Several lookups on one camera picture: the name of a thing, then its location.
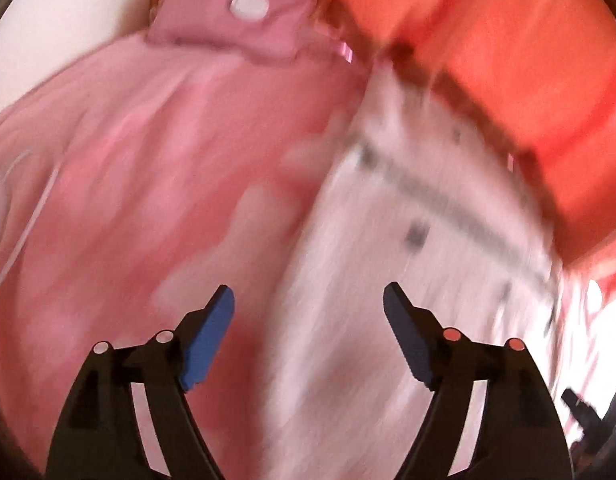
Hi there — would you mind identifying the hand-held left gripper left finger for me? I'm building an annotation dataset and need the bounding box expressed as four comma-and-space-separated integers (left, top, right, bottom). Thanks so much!
45, 284, 236, 480

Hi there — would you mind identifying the white small garment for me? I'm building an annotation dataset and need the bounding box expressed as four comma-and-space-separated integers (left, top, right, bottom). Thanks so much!
268, 60, 571, 480

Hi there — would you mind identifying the pink bed sheet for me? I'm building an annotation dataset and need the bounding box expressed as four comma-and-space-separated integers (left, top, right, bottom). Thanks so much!
0, 30, 616, 480

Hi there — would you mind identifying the orange curtain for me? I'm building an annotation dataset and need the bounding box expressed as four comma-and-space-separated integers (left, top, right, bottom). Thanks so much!
152, 0, 616, 267

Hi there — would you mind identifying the pink flap with white button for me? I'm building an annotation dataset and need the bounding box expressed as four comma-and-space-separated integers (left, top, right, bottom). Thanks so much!
147, 0, 319, 64

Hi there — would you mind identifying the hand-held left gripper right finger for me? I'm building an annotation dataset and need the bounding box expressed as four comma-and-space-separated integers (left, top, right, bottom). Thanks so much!
383, 281, 574, 480

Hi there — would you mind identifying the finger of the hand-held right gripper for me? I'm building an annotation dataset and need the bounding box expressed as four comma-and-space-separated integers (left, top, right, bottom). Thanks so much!
561, 388, 601, 431

